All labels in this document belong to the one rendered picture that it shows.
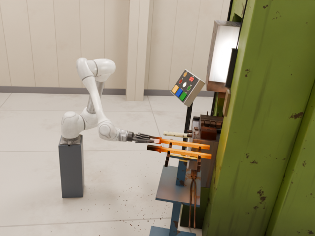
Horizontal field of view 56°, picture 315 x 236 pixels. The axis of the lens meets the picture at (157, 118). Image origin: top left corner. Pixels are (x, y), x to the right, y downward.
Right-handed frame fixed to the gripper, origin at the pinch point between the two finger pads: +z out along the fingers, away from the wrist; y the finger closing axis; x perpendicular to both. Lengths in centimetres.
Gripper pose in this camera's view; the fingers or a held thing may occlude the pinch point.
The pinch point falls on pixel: (154, 139)
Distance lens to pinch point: 215.9
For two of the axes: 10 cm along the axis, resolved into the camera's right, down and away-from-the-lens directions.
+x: 0.8, -9.0, -4.3
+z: 9.9, 1.3, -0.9
